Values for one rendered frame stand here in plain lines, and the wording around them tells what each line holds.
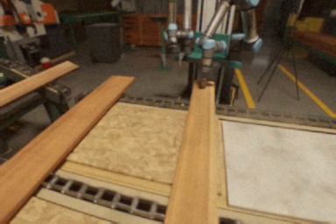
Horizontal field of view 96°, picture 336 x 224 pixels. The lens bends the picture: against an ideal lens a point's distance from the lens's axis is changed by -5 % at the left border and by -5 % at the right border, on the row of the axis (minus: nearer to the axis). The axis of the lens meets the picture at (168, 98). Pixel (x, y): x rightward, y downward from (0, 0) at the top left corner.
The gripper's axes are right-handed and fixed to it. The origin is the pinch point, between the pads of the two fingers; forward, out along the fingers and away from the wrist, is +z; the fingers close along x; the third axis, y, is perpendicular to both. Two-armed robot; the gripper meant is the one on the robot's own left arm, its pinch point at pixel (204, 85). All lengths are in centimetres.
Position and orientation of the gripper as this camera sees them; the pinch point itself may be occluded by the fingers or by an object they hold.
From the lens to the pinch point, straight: 119.6
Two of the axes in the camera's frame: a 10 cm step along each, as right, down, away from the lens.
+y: -9.7, -1.1, 1.9
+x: -2.2, 4.9, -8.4
